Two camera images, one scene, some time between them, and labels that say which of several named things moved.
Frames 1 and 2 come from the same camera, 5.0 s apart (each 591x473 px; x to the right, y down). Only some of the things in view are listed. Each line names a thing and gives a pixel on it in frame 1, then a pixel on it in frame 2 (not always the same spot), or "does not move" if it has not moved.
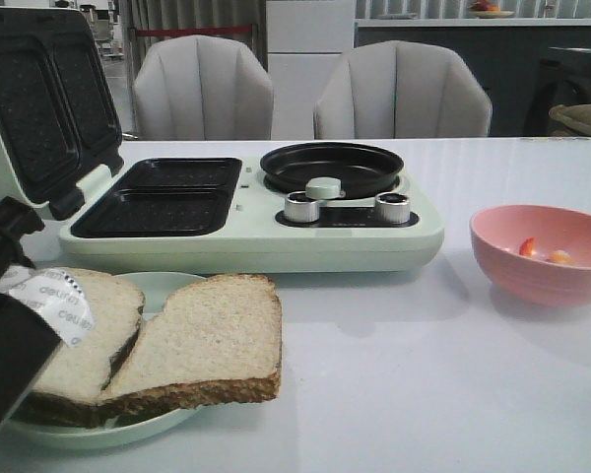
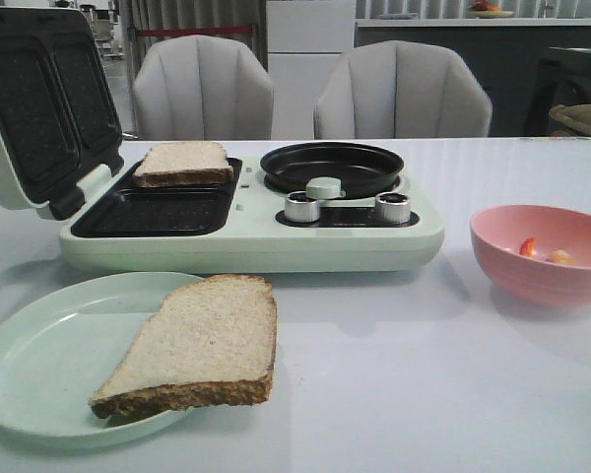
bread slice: (68, 393) → (183, 164)
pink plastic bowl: (543, 255) does not move
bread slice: (216, 340) does not move
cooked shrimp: (527, 247) does not move
